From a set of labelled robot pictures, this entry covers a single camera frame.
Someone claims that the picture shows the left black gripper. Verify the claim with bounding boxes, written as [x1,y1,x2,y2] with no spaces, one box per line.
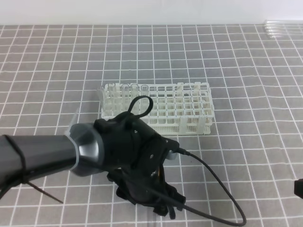
[94,112,186,219]

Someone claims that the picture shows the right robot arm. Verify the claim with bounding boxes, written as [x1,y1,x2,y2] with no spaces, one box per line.
[294,179,303,199]

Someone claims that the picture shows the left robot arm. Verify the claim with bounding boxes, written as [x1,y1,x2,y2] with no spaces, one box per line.
[0,111,186,219]

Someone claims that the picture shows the leaning clear test tube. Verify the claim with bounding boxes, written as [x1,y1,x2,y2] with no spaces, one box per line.
[97,86,111,117]

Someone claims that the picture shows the white plastic test tube rack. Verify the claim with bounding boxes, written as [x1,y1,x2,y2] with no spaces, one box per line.
[101,82,214,135]

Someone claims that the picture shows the grey grid tablecloth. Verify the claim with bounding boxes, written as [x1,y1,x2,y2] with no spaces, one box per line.
[0,25,303,227]

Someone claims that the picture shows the spare glass test tubes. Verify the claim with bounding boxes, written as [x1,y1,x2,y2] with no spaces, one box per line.
[264,20,303,39]

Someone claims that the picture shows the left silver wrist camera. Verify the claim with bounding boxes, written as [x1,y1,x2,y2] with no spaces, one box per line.
[166,150,178,160]

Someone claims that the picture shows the left black camera cable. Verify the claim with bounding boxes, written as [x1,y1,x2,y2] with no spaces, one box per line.
[127,95,247,227]

